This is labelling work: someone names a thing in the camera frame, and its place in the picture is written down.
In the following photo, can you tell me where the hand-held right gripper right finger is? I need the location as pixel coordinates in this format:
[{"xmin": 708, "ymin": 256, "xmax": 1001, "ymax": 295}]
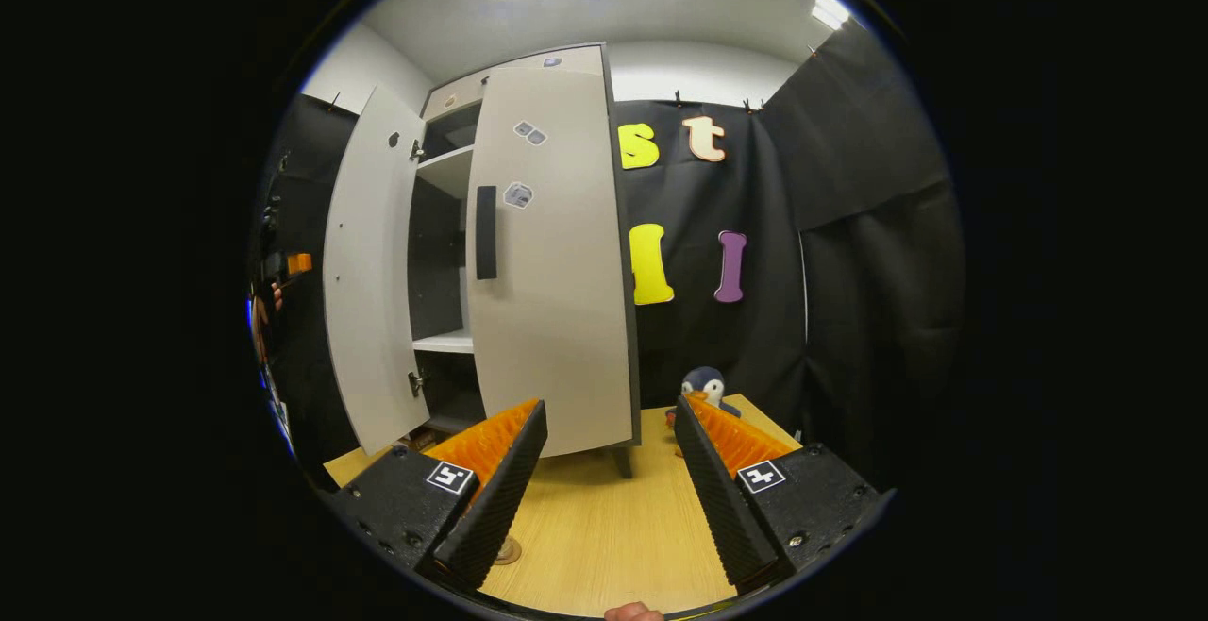
[{"xmin": 673, "ymin": 393, "xmax": 896, "ymax": 594}]

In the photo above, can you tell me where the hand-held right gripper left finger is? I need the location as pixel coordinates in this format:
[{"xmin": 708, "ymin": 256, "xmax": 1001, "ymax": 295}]
[{"xmin": 335, "ymin": 399, "xmax": 549, "ymax": 591}]

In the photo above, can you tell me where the grey cabinet door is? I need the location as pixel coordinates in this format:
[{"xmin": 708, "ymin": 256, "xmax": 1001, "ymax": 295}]
[
  {"xmin": 465, "ymin": 67, "xmax": 635, "ymax": 459},
  {"xmin": 323, "ymin": 85, "xmax": 430, "ymax": 457}
]

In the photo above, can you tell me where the grey wooden cabinet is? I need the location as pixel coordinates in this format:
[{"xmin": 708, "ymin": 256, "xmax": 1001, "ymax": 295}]
[{"xmin": 406, "ymin": 43, "xmax": 645, "ymax": 480}]

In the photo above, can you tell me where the penguin plush toy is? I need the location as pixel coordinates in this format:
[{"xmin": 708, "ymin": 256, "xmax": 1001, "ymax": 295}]
[{"xmin": 665, "ymin": 366, "xmax": 742, "ymax": 428}]

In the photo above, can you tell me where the black backdrop cloth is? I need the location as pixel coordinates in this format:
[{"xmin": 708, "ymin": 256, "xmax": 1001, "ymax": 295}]
[{"xmin": 250, "ymin": 22, "xmax": 965, "ymax": 490}]

